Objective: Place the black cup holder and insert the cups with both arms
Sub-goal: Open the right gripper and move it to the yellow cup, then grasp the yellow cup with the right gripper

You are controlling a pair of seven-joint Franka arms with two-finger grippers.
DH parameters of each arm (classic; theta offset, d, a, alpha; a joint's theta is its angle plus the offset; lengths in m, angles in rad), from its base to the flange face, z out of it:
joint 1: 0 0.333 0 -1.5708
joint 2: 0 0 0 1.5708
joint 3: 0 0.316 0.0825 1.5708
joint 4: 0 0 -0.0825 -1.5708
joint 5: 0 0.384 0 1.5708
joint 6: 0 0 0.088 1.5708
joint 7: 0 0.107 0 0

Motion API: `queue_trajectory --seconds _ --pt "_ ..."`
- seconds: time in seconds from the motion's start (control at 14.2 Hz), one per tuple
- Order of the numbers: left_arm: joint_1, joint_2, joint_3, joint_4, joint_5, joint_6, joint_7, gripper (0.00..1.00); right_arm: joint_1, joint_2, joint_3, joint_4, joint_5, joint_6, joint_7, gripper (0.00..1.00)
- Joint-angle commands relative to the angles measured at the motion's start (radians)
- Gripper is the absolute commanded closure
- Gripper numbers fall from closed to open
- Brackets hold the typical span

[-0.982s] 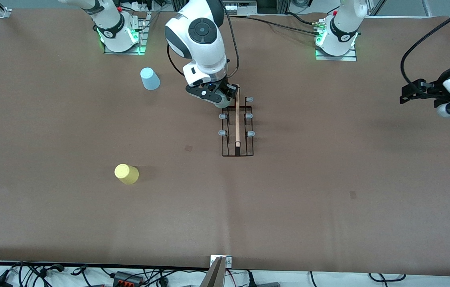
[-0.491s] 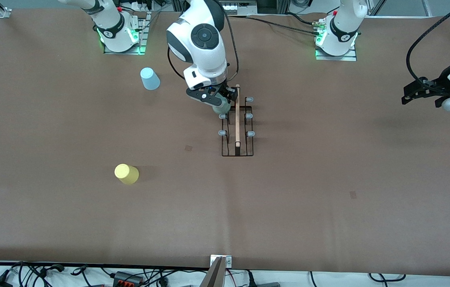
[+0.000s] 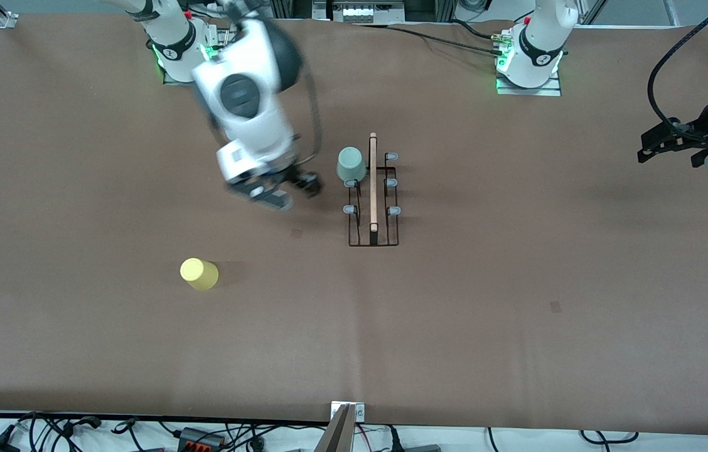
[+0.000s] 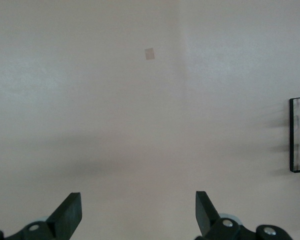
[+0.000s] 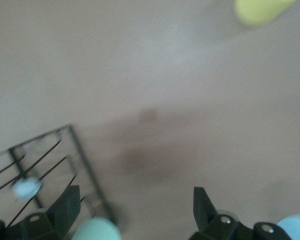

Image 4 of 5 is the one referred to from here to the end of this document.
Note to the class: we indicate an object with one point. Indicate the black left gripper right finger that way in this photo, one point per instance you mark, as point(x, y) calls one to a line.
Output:
point(210, 220)

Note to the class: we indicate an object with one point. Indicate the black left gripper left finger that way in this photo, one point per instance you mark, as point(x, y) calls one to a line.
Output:
point(65, 220)

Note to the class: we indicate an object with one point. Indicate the small brown tape patch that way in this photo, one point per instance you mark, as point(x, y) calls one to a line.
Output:
point(149, 54)

